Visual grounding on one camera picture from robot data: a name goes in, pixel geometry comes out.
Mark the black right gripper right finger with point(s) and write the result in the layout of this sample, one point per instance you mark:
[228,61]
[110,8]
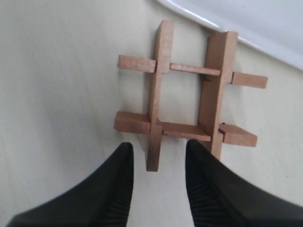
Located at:
[220,198]

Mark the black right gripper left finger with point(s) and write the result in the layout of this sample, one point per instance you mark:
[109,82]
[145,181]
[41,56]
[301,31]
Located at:
[103,199]

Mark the wooden notched bar piece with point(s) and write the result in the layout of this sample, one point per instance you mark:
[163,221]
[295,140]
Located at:
[220,55]
[149,66]
[140,124]
[162,56]

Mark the white plastic tray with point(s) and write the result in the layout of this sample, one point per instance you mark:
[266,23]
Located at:
[274,27]

